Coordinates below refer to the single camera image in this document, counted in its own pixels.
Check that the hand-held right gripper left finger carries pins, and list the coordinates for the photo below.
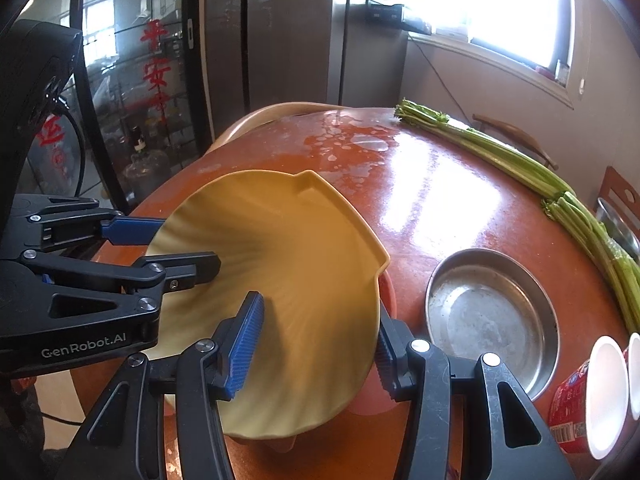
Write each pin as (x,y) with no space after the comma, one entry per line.
(245,345)

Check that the red instant noodle cup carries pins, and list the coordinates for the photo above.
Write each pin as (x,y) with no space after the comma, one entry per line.
(635,375)
(570,410)

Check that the clear water jug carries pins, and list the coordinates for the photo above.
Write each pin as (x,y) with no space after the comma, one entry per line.
(147,170)

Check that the celery bunch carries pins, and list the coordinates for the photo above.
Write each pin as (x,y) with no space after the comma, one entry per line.
(480,142)
(595,240)

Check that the black hanging rack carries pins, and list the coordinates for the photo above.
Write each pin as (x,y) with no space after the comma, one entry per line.
(390,12)

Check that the grey refrigerator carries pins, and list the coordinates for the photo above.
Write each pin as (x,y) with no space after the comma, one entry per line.
(290,35)

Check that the window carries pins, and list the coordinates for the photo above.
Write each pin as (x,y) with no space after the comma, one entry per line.
(500,5)

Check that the orange plate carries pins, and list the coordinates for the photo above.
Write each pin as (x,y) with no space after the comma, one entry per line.
(387,295)

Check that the shallow steel pan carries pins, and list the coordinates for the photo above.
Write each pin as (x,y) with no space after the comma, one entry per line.
(492,315)

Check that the yellow shell-shaped plate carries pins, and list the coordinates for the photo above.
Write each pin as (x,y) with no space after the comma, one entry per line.
(300,260)

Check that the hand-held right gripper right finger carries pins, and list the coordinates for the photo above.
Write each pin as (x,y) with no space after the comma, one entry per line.
(387,360)

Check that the beige chair back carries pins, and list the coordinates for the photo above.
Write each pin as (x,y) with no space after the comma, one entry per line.
(260,112)

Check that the steel bowl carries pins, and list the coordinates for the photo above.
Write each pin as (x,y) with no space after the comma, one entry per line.
(617,225)

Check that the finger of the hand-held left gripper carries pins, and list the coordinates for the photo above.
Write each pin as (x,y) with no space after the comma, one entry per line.
(190,267)
(131,228)

